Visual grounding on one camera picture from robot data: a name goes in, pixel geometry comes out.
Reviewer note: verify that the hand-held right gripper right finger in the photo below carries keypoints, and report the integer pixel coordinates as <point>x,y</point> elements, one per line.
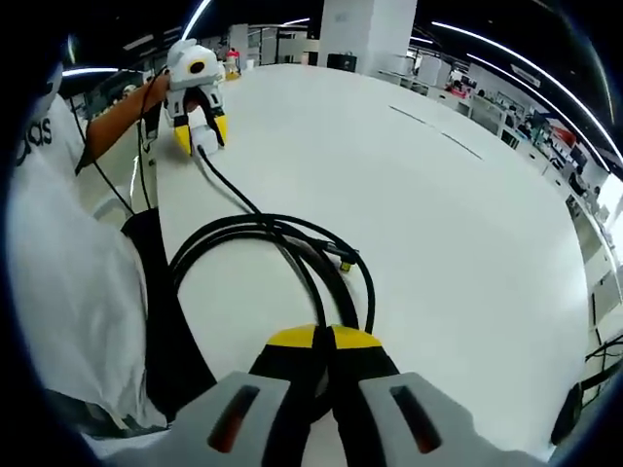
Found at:
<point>404,418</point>

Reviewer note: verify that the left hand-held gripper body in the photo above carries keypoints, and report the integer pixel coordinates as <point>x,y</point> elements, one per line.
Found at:
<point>192,65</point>

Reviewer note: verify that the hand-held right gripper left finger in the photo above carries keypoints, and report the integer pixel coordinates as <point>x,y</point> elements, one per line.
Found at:
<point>243,413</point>

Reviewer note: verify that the orange drink bottle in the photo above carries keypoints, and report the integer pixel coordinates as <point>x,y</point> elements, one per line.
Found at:
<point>232,61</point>

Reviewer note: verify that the black trousers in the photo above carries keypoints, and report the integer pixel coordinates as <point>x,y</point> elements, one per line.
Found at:
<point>165,316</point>

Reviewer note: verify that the black box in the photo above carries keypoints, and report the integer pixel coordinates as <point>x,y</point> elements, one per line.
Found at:
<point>342,62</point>

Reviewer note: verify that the black monitor stand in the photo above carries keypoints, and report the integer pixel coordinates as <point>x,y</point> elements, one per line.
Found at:
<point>567,413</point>

